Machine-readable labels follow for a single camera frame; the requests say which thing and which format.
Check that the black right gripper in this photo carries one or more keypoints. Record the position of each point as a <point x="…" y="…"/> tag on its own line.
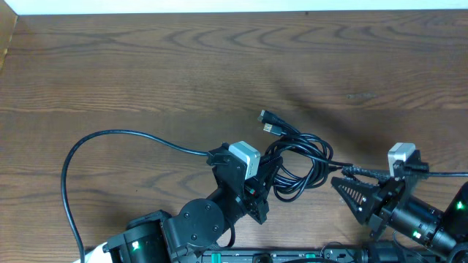
<point x="379" y="199"/>

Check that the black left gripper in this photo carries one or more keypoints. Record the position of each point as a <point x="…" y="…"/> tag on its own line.
<point x="245" y="191"/>

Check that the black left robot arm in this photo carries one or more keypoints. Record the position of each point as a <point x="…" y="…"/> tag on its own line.
<point x="161" y="237"/>

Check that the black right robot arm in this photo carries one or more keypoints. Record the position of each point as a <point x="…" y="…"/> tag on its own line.
<point x="447" y="235"/>

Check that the wooden panel at left edge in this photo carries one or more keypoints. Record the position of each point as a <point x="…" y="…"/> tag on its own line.
<point x="8" y="20"/>

